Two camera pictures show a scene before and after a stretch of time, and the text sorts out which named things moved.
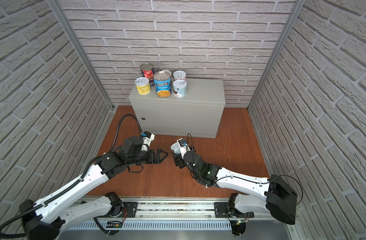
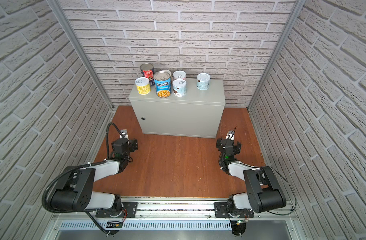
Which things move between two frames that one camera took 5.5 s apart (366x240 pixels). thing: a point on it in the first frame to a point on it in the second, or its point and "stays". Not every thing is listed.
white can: [180, 88] stays
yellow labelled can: [143, 85] stays
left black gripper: [156, 156] to [134, 144]
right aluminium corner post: [278, 52] stays
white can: [175, 147] to [203, 81]
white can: [179, 75] stays
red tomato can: [147, 71] stays
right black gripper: [179, 161] to [237, 148]
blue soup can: [163, 83] stays
